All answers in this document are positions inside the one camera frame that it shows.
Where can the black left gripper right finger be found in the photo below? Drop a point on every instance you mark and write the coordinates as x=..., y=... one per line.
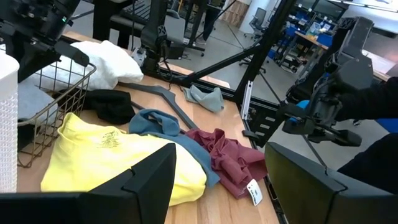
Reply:
x=311, y=196

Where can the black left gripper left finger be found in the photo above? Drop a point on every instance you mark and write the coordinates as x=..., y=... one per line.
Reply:
x=124, y=199

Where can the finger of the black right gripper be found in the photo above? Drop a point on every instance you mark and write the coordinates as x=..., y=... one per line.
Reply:
x=73, y=54
x=31, y=59

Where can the white shirt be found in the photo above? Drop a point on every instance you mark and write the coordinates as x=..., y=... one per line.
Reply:
x=109, y=62

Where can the yellow t-shirt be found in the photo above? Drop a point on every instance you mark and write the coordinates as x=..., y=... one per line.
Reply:
x=93, y=155

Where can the black cloth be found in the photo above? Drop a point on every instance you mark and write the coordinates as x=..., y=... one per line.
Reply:
x=109, y=105

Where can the blue knit cloth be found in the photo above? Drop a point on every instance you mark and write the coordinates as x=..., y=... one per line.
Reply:
x=161, y=124

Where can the maroon t-shirt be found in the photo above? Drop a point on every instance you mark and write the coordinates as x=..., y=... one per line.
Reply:
x=233, y=161

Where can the grey-teal knit cloth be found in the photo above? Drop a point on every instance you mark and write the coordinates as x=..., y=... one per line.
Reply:
x=206, y=99

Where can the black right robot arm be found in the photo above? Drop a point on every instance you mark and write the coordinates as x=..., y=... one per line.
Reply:
x=154, y=34

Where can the person's forearm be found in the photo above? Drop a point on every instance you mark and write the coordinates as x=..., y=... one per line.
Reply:
x=370, y=99

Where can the grey cloth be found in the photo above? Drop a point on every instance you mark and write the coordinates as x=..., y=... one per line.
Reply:
x=31, y=102

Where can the dark grey desk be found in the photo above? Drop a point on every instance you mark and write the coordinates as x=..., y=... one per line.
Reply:
x=112, y=21

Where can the white handwritten paper tag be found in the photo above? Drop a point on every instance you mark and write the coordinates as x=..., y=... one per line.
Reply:
x=255, y=192

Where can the white perforated plastic bin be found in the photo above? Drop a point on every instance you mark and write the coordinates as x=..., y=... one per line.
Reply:
x=7, y=124

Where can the person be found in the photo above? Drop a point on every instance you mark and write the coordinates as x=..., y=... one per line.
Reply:
x=208, y=18
x=376, y=161

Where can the dark grey clothes hanger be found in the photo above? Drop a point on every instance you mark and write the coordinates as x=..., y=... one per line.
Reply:
x=169, y=96

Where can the grey office chair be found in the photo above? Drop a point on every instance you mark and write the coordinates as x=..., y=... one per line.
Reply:
x=175, y=31
x=259, y=20

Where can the silver aluminium strut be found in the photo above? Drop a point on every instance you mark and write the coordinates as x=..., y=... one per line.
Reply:
x=247, y=99

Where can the workbench with blue bins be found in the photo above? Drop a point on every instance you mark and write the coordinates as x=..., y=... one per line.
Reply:
x=311, y=34

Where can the black metal table frame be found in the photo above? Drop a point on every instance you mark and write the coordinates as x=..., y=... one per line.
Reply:
x=267, y=40

